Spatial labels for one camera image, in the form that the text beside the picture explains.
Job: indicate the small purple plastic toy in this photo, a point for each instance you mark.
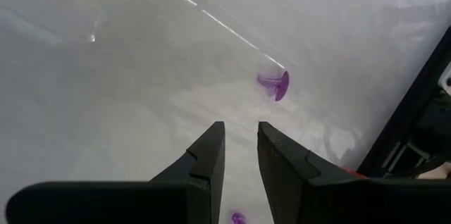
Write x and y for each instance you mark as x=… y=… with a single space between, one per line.
x=237 y=218
x=278 y=85

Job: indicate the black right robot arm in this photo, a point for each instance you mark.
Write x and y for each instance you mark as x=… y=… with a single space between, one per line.
x=433 y=129

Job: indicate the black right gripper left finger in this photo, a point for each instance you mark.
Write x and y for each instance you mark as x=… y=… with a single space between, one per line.
x=105 y=203

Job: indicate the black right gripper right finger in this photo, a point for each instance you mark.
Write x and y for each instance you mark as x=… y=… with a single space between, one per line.
x=352 y=203

